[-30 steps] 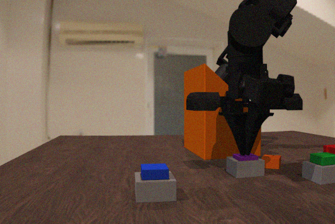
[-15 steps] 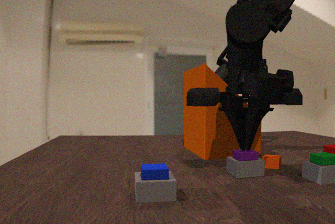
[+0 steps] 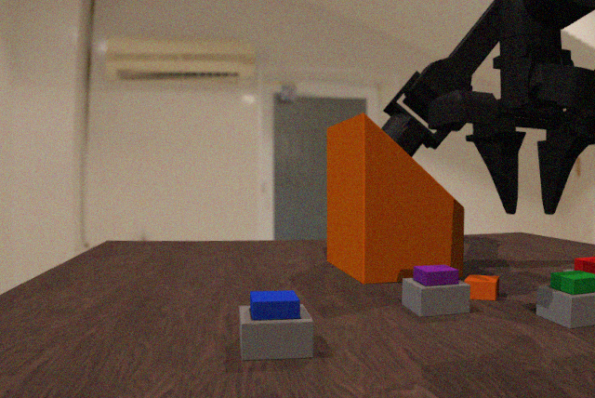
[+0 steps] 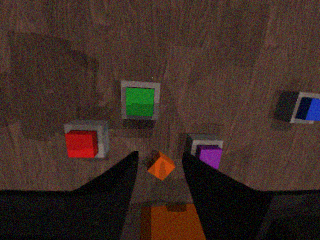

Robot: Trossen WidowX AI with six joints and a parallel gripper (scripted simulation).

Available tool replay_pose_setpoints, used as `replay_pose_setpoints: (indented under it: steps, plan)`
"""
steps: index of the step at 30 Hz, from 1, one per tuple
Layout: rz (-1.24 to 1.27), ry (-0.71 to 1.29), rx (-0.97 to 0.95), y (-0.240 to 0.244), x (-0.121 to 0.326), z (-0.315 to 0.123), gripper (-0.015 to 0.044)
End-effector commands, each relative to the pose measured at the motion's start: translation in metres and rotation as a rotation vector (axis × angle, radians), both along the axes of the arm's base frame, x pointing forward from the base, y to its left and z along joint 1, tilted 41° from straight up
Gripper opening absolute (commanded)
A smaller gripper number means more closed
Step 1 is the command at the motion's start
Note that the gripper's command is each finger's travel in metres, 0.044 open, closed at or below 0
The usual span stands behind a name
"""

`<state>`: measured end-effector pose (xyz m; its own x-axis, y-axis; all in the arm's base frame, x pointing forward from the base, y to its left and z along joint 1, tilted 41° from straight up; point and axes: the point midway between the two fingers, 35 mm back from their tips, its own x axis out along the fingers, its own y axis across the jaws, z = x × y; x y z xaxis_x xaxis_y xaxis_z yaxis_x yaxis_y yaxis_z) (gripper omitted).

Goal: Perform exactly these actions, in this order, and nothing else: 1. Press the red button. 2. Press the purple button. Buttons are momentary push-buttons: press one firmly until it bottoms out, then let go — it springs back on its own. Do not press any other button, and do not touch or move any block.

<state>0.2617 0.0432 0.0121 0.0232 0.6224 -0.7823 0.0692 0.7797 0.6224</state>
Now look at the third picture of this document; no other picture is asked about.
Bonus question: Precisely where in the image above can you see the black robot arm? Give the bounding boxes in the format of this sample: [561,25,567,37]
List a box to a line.
[381,0,595,157]

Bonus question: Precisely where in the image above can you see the red button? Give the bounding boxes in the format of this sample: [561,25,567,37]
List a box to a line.
[563,257,595,274]

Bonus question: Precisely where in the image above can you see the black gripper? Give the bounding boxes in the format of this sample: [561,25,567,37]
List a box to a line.
[428,34,595,215]

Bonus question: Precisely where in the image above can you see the green button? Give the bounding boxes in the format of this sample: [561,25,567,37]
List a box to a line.
[536,271,595,329]

